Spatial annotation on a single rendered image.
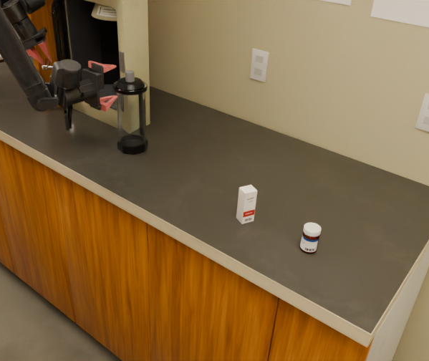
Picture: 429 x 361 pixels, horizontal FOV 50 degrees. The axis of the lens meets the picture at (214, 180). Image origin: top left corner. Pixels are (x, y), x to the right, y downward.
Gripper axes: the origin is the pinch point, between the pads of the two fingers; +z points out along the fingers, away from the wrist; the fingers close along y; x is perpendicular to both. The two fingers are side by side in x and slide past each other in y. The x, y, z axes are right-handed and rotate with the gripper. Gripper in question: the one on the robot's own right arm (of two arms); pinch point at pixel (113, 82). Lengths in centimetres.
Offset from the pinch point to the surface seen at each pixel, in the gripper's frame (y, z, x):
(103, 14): 14.6, 14.5, 20.3
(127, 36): 10.0, 13.9, 8.5
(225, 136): -24.2, 35.9, -18.6
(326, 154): -24, 49, -53
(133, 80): -0.5, 6.2, -2.2
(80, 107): -22.6, 13.2, 35.2
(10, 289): -119, -14, 66
